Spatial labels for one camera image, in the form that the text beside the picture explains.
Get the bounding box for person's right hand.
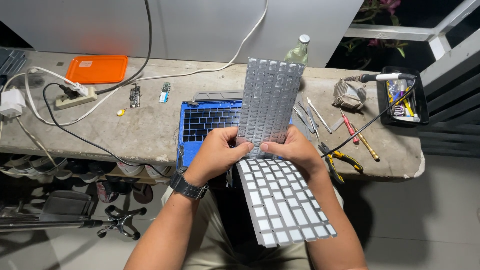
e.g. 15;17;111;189
259;125;328;181

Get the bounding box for black white soldering iron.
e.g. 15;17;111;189
345;73;417;84

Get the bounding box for thick black cable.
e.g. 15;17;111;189
94;0;152;95

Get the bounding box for shoe rack with shoes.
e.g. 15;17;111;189
0;153;174;205

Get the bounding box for red handle screwdriver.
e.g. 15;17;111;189
338;107;360;144

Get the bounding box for grey perforated keyboard metal plate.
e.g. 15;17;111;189
235;57;305;160

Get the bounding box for thin black cable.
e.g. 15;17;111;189
42;83;178;168

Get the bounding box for metal coil soldering iron stand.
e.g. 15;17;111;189
331;78;367;110

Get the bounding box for small black circuit board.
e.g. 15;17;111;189
129;83;142;109

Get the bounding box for orange plastic tray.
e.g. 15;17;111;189
65;55;128;85

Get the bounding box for grey slatted panel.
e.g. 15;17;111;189
417;30;480;159

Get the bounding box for yellow black pliers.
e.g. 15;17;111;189
318;142;364;185

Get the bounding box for person's left hand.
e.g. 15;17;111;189
184;126;254;187

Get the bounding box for thick white cable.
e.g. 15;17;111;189
23;0;270;127

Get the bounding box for black metal folding stand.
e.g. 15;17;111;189
0;189;148;241

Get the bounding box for blue laptop keyboard frame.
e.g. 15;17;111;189
176;90;294;170

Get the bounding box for black plug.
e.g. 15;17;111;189
59;84;79;100

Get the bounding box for white charger adapter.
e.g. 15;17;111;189
0;88;27;119

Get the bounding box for black soldering iron cable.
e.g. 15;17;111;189
320;79;417;158

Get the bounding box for white railing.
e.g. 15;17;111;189
344;0;480;61

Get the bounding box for green memory stick board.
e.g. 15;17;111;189
158;82;172;104

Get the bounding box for black tray with tools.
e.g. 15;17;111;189
376;66;430;128

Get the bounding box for black wristwatch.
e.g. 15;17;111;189
168;166;209;200

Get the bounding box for beige power strip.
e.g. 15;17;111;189
55;87;98;110

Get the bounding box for clear glass bottle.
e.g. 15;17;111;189
284;34;311;67

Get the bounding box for dark grey ribbed panel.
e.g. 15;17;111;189
0;48;28;82

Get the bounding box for plant with pink flowers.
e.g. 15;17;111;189
339;0;409;70

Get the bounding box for white plug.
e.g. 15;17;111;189
71;82;89;97

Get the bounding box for white grid keyboard backlight sheet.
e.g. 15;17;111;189
235;157;337;249

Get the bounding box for metal tweezers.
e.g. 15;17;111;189
292;104;316;134
305;106;322;142

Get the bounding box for thin beige cable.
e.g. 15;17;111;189
0;115;58;167

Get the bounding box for gold handle screwdriver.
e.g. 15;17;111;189
350;124;380;162

